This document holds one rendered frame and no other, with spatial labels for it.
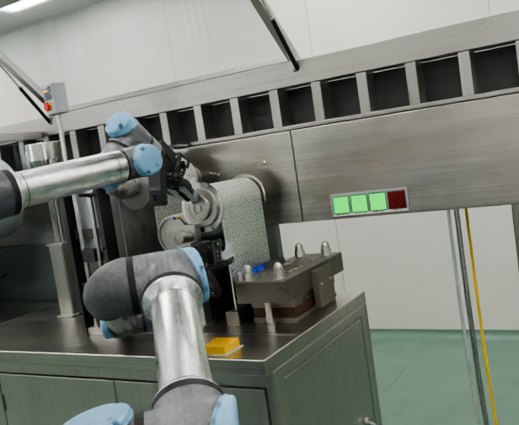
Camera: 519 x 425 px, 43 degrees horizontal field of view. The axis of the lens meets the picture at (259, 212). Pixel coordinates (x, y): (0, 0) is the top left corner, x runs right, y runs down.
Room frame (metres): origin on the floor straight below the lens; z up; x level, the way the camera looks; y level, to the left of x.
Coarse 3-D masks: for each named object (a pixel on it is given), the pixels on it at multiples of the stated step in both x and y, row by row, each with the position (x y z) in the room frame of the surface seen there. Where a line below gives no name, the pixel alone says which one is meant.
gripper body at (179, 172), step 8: (168, 152) 1.80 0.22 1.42; (168, 160) 1.80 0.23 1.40; (176, 160) 1.81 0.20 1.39; (168, 168) 1.80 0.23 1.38; (176, 168) 1.80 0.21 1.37; (184, 168) 1.84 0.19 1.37; (168, 176) 1.79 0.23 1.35; (176, 176) 1.79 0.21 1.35; (168, 184) 1.82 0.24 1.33; (176, 184) 1.81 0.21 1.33
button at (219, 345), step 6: (210, 342) 1.64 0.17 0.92; (216, 342) 1.64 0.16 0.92; (222, 342) 1.63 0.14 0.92; (228, 342) 1.62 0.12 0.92; (234, 342) 1.64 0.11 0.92; (210, 348) 1.62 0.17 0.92; (216, 348) 1.61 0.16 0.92; (222, 348) 1.60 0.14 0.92; (228, 348) 1.61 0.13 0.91; (234, 348) 1.63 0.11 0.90
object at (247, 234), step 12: (240, 216) 1.98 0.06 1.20; (252, 216) 2.04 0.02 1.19; (228, 228) 1.92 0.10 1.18; (240, 228) 1.97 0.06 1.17; (252, 228) 2.03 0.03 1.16; (264, 228) 2.09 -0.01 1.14; (228, 240) 1.91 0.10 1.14; (240, 240) 1.96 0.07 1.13; (252, 240) 2.02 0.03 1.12; (264, 240) 2.08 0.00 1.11; (240, 252) 1.96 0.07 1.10; (252, 252) 2.01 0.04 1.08; (264, 252) 2.07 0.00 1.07; (240, 264) 1.95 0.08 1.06; (252, 264) 2.00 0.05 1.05
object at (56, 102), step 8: (48, 88) 2.21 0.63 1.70; (56, 88) 2.21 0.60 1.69; (64, 88) 2.23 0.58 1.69; (48, 96) 2.22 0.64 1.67; (56, 96) 2.20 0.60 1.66; (64, 96) 2.22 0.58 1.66; (48, 104) 2.20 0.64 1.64; (56, 104) 2.20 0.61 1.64; (64, 104) 2.22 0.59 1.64; (48, 112) 2.23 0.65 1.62; (56, 112) 2.20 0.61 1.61; (64, 112) 2.22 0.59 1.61
